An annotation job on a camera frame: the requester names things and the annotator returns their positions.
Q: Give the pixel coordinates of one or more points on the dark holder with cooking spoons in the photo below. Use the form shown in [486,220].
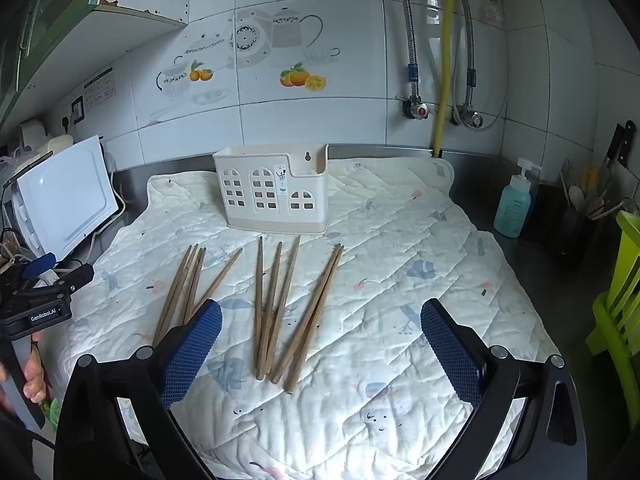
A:
[582,220]

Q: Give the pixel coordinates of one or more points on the metal valve with red knob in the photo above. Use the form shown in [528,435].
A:
[417,109]

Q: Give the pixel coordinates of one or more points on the clear wall hook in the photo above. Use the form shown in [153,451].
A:
[433,11]

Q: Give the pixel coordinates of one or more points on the row of wooden chopsticks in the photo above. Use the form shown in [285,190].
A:
[265,310]

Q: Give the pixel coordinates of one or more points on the green plastic rack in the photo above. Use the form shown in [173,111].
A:
[617,300]

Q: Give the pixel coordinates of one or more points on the green wall cabinet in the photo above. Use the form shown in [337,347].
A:
[35,25]

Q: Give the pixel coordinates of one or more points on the wall power socket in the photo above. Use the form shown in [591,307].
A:
[77,109]

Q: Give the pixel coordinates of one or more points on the person's left hand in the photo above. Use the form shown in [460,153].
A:
[34,382]

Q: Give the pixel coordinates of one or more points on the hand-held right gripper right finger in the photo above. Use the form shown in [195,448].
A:
[450,355]

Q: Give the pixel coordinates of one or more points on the white countertop appliance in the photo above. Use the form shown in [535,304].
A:
[65,195]

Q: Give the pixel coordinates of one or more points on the teal soap dispenser bottle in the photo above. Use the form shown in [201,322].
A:
[512,210]

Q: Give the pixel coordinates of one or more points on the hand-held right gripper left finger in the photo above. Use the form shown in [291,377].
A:
[194,355]

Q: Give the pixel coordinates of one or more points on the white plastic utensil holder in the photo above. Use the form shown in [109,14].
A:
[272,195]

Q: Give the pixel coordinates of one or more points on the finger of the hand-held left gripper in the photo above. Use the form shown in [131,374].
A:
[75,276]
[39,266]

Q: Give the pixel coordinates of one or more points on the white quilted printed mat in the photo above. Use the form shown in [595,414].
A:
[380,285]

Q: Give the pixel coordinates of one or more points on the wall label sticker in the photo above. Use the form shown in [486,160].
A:
[100,89]

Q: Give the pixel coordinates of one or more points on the metal water valve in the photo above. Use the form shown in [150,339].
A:
[470,119]

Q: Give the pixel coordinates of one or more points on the yellow gas pipe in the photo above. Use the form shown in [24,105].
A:
[446,60]

